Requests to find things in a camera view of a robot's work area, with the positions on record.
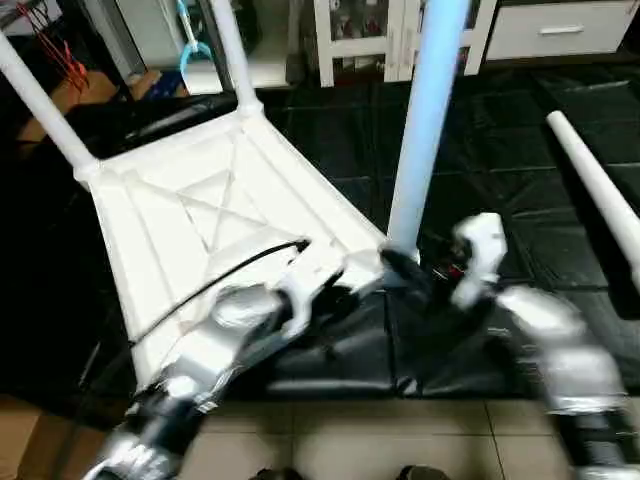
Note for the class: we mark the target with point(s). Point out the black right robot foot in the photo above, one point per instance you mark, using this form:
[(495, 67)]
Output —
[(420, 472)]

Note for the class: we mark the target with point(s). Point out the white drawer cabinet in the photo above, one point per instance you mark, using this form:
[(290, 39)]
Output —
[(560, 28), (370, 35)]

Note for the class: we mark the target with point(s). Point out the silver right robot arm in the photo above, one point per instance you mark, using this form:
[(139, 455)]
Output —
[(560, 350)]

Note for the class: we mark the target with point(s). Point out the black robot foot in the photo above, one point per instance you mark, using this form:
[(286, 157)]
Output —
[(420, 472), (275, 473)]

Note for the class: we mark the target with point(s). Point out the small blue box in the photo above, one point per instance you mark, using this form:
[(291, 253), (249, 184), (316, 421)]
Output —
[(162, 85)]

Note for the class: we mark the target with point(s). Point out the black work mat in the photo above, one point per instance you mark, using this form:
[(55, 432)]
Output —
[(540, 130)]

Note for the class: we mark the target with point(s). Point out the cardboard box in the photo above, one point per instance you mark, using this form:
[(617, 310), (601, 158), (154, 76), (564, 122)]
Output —
[(55, 100)]

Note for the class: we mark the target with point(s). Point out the black left robot foot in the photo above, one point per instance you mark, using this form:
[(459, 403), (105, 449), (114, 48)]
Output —
[(275, 473)]

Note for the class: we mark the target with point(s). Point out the light blue hanger hook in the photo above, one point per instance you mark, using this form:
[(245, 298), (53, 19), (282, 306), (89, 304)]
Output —
[(192, 40)]

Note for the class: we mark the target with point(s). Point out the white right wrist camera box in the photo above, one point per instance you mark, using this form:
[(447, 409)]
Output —
[(478, 255)]

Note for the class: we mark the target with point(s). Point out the white plastic table top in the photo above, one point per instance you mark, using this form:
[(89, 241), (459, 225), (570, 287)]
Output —
[(180, 200)]

